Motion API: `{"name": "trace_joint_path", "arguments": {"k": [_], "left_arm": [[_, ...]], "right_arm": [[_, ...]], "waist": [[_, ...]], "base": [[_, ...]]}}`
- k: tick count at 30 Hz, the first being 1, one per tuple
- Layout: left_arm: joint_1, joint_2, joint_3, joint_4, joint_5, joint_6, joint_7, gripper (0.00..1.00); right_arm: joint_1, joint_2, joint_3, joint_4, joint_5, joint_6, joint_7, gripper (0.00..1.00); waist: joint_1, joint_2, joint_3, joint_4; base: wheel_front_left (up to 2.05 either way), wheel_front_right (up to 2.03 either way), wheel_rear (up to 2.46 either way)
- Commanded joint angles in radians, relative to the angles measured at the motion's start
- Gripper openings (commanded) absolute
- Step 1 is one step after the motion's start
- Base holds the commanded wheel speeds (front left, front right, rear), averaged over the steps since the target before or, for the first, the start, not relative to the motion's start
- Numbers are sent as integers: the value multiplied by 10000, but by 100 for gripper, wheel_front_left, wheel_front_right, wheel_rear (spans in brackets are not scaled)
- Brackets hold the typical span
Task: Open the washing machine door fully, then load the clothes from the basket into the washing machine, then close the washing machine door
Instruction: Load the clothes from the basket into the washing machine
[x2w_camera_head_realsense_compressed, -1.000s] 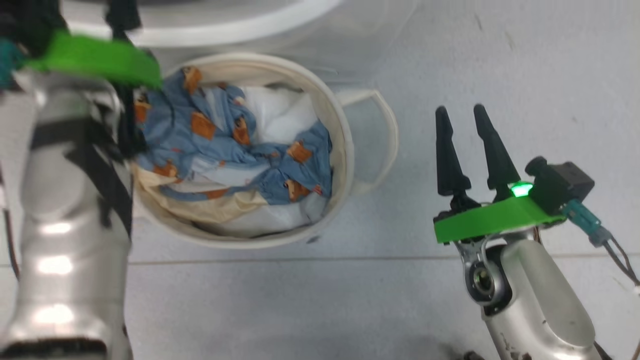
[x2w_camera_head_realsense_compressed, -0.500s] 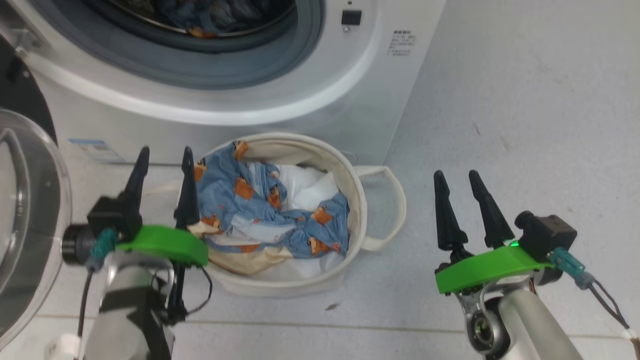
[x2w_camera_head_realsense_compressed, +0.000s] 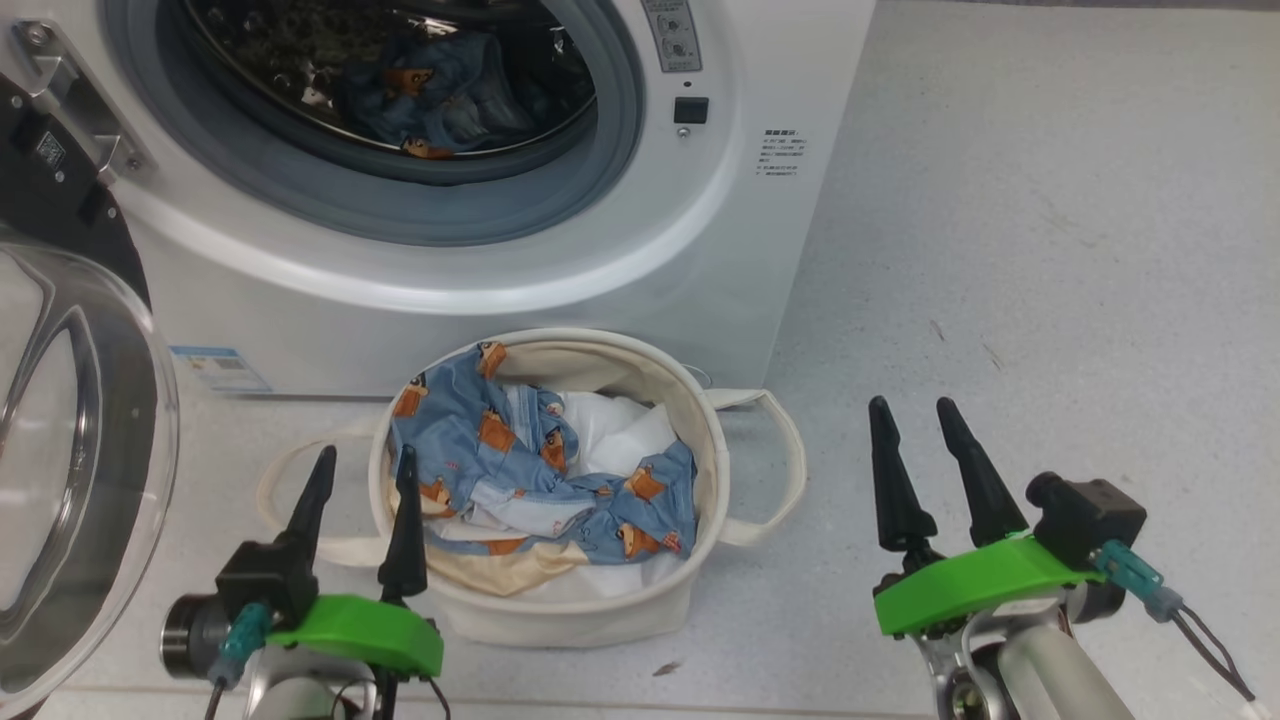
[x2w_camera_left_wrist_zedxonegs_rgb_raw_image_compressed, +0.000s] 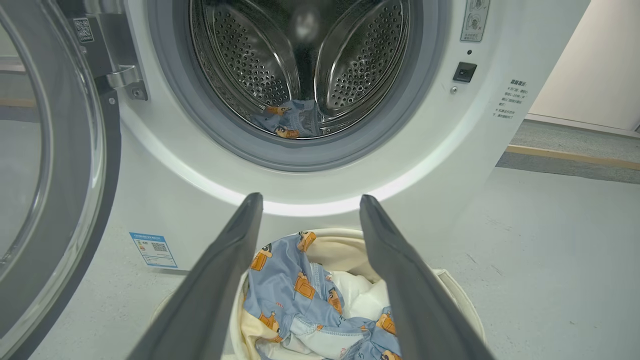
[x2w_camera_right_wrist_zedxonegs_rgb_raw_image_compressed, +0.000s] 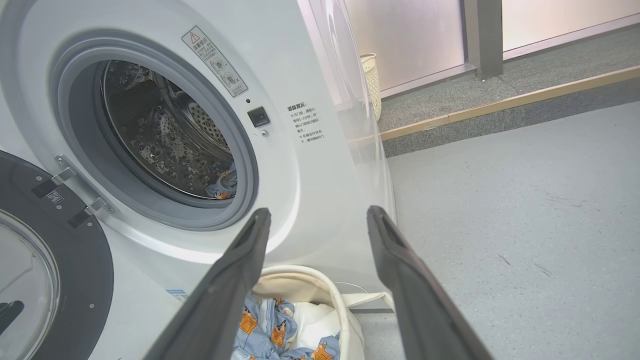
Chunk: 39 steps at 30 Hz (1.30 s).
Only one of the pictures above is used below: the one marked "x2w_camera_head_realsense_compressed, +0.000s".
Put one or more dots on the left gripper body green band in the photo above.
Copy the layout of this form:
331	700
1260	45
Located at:
370	625

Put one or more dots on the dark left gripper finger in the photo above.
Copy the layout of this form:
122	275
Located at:
405	540
310	510

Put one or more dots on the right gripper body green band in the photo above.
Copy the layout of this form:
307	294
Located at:
970	585

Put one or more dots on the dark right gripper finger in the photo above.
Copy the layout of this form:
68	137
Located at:
985	490
900	490

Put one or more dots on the blue cartoon print garment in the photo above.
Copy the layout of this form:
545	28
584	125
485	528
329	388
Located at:
470	440
440	95

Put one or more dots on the black-rimmed glass washer door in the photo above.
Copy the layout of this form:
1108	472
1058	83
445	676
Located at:
100	480

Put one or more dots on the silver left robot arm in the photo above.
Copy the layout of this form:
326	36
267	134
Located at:
300	690

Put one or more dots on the white canvas laundry basket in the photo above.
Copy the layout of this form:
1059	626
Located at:
560	615

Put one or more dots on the white front-load washing machine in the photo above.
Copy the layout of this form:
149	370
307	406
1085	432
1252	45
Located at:
560	290

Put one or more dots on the grey rubber door gasket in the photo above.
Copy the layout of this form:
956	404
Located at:
300	200

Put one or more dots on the black door latch socket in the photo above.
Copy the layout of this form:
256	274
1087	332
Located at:
690	110

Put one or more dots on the metal door hinge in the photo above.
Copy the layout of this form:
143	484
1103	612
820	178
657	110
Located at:
85	100

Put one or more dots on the blue energy label sticker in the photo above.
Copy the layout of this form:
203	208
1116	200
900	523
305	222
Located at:
220	370

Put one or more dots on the white plastic bag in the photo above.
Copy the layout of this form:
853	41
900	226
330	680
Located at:
620	430

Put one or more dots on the printed text label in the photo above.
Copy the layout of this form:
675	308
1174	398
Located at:
782	152

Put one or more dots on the steel washer drum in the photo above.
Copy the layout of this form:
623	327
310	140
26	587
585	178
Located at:
250	50

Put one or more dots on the grey warning sticker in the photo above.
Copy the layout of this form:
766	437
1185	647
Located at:
672	35

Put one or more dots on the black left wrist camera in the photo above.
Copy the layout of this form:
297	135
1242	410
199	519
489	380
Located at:
265	585

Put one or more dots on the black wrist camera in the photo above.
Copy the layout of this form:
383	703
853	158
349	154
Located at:
265	585
1090	515

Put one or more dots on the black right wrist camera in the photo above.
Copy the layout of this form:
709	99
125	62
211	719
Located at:
1090	515

